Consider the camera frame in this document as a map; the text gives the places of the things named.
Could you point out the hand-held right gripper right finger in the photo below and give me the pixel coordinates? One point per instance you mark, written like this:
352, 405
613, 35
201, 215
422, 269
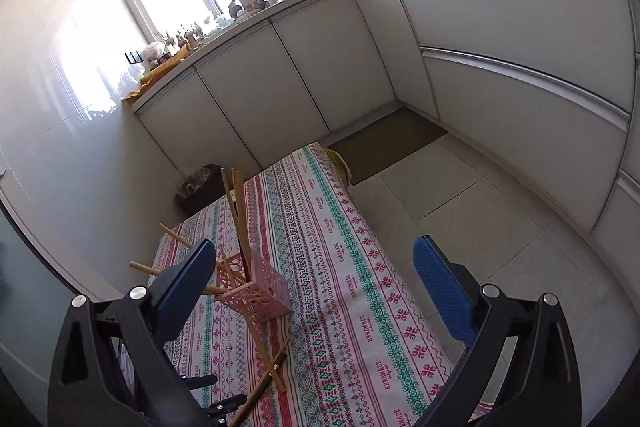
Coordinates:
445, 293

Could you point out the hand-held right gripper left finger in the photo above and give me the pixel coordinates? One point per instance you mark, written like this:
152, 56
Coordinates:
187, 288

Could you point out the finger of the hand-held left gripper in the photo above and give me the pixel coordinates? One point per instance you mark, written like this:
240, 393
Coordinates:
200, 381
225, 407

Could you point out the dark wooden chopstick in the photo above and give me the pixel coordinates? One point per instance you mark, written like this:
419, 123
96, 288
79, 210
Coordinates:
280, 359

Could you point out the pink plastic lattice basket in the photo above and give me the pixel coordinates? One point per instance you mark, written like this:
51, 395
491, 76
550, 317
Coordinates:
260, 299

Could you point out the dark brown trash bin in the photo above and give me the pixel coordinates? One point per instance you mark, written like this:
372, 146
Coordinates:
200, 203

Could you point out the patterned striped tablecloth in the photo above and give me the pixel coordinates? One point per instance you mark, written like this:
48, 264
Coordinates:
350, 282

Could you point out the clear trash bag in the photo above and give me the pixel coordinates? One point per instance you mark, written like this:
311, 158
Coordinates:
197, 182

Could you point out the brown floor mat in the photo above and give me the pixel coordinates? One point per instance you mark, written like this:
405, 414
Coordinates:
385, 142

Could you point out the yellow green cloth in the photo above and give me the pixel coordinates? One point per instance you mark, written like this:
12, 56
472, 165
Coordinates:
340, 164

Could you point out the white base cabinet under window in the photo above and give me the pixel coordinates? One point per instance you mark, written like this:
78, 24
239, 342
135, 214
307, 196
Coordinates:
260, 87

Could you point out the yellow paper bag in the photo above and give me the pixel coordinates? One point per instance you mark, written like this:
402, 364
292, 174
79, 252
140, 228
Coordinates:
160, 74

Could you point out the row of small figurines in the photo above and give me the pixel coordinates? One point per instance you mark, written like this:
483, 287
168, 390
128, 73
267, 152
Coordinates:
182, 36

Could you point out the white base cabinet with drawers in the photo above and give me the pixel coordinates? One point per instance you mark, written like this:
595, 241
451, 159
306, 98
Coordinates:
500, 32

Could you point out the wooden knife block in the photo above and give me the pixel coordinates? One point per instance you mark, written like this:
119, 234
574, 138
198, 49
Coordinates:
247, 2

